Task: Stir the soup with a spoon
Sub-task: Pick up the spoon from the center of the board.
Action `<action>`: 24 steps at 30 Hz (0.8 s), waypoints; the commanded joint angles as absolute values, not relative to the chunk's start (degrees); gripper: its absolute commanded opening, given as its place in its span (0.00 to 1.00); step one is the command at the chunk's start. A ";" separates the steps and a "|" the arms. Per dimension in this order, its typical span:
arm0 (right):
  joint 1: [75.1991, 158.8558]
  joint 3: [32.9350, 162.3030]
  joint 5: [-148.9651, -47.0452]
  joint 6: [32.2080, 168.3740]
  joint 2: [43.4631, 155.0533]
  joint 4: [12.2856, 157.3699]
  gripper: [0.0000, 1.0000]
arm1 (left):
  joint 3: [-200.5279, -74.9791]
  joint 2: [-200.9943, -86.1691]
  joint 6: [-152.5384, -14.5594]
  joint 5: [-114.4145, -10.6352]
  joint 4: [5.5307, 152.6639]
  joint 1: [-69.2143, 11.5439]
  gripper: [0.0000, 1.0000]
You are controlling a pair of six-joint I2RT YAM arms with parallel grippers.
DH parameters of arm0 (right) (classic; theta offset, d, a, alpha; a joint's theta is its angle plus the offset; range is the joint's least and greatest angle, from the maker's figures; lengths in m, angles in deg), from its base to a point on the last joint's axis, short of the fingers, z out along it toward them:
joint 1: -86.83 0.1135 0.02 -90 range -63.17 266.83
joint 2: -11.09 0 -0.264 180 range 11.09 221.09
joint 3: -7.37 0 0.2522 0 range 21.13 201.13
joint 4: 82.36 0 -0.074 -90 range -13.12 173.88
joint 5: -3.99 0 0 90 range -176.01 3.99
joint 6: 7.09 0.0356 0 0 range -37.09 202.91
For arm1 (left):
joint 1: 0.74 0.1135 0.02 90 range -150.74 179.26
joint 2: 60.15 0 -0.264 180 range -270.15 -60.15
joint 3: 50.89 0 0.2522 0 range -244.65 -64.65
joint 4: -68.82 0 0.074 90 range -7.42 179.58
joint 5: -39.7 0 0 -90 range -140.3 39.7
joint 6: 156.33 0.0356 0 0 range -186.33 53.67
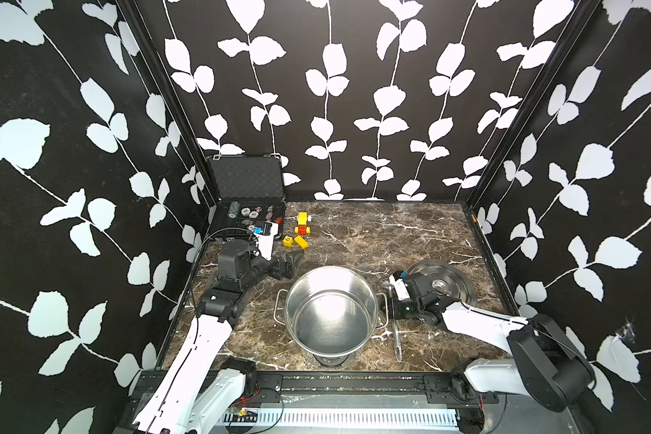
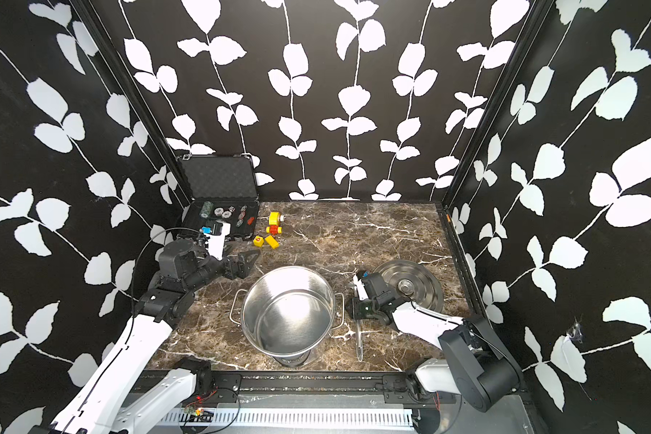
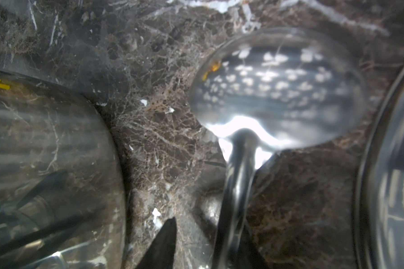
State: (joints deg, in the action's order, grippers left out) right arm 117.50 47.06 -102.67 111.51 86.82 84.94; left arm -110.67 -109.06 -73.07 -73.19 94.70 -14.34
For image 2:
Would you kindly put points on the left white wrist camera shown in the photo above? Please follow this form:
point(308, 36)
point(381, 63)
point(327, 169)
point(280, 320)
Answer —
point(215, 233)

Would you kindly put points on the black front rail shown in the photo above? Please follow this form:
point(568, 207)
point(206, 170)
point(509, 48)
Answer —
point(392, 387)

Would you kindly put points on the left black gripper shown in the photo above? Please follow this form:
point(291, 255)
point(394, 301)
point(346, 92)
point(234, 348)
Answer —
point(231, 272)

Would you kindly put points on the small yellow cube block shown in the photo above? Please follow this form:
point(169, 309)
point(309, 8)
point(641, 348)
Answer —
point(258, 241)

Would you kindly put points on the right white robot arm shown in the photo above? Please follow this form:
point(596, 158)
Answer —
point(475, 363)

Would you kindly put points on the yellow red toy block figure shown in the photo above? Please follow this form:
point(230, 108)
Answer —
point(275, 221)

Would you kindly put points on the yellow flat toy brick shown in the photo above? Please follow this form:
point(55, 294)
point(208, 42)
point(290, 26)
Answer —
point(271, 241)

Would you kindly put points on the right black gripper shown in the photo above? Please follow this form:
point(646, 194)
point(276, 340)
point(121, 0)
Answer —
point(354, 308)

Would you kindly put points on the stainless steel pot lid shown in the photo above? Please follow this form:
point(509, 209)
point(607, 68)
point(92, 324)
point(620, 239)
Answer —
point(413, 281)

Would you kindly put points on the open black carrying case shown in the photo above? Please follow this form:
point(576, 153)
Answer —
point(222, 189)

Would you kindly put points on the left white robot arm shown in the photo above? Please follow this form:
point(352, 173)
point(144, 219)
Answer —
point(185, 266)

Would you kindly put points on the white slotted cable duct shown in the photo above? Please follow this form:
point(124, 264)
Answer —
point(346, 419)

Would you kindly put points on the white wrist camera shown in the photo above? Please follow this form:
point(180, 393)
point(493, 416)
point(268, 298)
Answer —
point(215, 233)
point(359, 288)

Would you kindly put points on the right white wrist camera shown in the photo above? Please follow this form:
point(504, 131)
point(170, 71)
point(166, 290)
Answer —
point(359, 288)

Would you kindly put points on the metal ladle spoon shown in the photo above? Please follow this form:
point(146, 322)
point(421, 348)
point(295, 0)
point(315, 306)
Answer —
point(359, 340)

